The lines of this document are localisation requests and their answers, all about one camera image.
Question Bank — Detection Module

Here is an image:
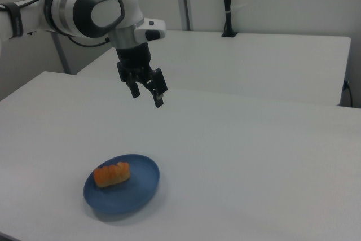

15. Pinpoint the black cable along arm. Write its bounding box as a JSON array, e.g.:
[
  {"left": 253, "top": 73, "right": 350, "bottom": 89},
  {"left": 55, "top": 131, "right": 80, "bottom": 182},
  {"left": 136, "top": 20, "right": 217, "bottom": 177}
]
[{"left": 15, "top": 0, "right": 111, "bottom": 49}]

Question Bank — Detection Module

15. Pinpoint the black velcro strap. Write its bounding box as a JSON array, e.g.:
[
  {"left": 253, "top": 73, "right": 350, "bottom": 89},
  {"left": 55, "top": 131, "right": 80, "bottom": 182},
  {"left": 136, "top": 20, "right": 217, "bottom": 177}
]
[{"left": 5, "top": 2, "right": 24, "bottom": 39}]

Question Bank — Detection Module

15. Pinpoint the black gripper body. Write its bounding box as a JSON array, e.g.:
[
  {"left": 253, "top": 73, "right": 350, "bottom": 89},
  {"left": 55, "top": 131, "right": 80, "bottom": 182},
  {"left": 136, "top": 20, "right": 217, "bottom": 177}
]
[{"left": 115, "top": 42, "right": 169, "bottom": 95}]

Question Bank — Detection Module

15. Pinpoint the black pole with clamp base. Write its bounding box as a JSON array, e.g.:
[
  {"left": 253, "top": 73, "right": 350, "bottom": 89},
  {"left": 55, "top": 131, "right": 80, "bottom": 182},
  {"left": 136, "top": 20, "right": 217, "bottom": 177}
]
[{"left": 221, "top": 0, "right": 238, "bottom": 38}]

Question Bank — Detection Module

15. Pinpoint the blue round plate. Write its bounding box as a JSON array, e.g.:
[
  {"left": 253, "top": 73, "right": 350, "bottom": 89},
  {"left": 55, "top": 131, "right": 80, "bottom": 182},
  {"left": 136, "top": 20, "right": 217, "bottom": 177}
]
[{"left": 82, "top": 154, "right": 161, "bottom": 216}]

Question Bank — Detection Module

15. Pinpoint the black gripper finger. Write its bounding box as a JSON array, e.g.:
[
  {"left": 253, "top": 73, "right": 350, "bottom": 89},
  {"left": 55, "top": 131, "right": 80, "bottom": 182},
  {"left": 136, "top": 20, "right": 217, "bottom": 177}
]
[
  {"left": 127, "top": 76, "right": 141, "bottom": 99},
  {"left": 142, "top": 80, "right": 165, "bottom": 109}
]

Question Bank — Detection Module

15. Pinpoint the orange toy bread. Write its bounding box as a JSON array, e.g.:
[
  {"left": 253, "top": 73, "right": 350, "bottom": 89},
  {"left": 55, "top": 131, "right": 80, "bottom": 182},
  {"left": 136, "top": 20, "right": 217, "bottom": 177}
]
[{"left": 93, "top": 161, "right": 131, "bottom": 189}]

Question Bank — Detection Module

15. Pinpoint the white neighbouring table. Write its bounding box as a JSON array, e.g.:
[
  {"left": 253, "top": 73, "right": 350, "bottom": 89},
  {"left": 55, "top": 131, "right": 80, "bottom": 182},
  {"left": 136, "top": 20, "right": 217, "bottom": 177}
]
[{"left": 75, "top": 28, "right": 352, "bottom": 107}]

